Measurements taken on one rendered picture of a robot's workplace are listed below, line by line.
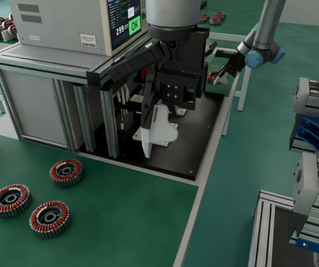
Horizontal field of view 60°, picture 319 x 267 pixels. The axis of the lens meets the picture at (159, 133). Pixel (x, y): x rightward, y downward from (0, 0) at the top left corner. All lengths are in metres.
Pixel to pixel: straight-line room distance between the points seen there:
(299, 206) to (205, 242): 1.05
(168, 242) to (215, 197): 1.16
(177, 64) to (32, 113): 0.82
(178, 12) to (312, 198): 0.53
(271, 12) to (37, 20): 0.86
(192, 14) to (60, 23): 0.72
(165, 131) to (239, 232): 1.44
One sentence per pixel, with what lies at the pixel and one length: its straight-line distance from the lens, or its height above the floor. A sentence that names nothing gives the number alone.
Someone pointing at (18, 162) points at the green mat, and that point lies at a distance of 1.18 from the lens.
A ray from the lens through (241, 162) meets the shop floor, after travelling 2.26.
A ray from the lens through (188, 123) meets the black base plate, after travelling 1.23.
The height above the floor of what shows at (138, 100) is 0.92.
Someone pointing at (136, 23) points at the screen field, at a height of 1.17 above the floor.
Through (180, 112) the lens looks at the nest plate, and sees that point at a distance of 1.28.
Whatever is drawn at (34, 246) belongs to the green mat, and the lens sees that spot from 0.90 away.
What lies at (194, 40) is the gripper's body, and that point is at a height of 1.34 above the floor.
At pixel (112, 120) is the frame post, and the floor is 0.93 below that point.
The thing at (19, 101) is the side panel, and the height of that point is 0.94.
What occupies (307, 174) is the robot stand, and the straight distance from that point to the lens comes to 0.75.
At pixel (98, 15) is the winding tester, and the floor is 1.24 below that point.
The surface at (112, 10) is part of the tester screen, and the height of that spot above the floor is 1.25.
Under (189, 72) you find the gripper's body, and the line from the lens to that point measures 0.42.
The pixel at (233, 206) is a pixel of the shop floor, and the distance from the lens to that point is 1.93.
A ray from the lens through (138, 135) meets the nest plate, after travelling 1.13.
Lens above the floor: 1.46
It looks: 36 degrees down
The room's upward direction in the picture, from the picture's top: straight up
